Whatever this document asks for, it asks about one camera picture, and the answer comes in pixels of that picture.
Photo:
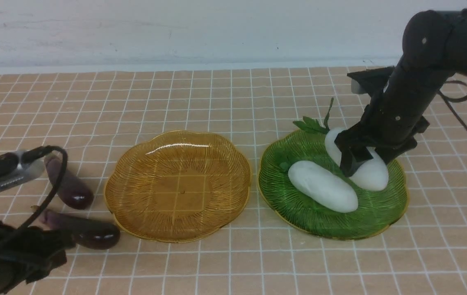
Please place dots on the white radish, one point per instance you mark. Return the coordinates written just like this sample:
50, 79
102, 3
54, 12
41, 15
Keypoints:
372, 174
323, 186

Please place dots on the purple eggplant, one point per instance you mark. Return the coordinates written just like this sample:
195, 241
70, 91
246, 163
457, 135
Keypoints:
72, 190
67, 230

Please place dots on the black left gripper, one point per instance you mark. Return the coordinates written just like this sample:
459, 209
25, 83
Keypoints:
32, 255

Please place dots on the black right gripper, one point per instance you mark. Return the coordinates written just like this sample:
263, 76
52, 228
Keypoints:
388, 135

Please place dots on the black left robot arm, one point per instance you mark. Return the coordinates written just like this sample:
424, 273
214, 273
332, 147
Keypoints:
8, 233

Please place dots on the amber ribbed glass plate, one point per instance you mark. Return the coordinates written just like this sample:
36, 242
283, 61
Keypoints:
178, 187

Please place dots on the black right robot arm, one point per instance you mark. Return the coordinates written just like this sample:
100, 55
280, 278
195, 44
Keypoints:
434, 49

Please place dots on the green ribbed glass plate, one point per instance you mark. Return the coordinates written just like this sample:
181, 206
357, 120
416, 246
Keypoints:
376, 210

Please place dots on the orange checkered tablecloth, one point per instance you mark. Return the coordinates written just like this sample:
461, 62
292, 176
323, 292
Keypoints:
97, 116

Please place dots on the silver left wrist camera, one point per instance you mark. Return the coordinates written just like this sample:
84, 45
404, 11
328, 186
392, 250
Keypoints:
20, 167

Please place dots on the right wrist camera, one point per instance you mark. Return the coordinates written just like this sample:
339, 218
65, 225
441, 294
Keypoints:
369, 81

